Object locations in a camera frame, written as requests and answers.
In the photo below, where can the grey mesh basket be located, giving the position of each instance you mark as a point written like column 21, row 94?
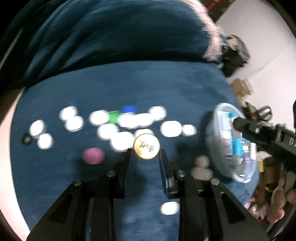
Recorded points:
column 232, row 155

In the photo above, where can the pink bottle cap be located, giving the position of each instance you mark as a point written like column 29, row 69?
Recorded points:
column 93, row 156

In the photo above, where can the blue bottle cap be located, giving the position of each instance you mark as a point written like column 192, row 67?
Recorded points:
column 129, row 109

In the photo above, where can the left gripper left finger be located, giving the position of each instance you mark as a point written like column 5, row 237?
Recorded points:
column 126, row 173

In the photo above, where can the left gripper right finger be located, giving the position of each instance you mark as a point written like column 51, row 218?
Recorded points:
column 167, row 175

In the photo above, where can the small black cap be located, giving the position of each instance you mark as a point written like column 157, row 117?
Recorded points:
column 26, row 139

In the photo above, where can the dark blue velvet blanket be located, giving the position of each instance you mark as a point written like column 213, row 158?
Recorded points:
column 63, row 198

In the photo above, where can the white stacked lid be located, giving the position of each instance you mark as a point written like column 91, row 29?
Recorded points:
column 158, row 113

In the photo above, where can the large white lid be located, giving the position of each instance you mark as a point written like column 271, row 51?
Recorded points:
column 171, row 129

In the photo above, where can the dark blue pillow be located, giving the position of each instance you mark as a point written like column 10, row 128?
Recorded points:
column 79, row 34

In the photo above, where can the pink fringed scarf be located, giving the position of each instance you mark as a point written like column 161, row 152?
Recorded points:
column 214, row 32

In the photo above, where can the white bottle cap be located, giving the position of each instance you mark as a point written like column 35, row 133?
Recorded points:
column 68, row 112
column 99, row 117
column 106, row 131
column 37, row 128
column 188, row 130
column 74, row 124

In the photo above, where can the green open cap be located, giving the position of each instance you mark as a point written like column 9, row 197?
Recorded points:
column 113, row 116

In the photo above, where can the gold lid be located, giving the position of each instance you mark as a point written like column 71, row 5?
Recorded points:
column 146, row 146

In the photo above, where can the white cap near front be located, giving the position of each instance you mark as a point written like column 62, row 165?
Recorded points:
column 170, row 208

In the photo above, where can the white jar lying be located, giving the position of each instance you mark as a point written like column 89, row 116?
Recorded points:
column 133, row 121

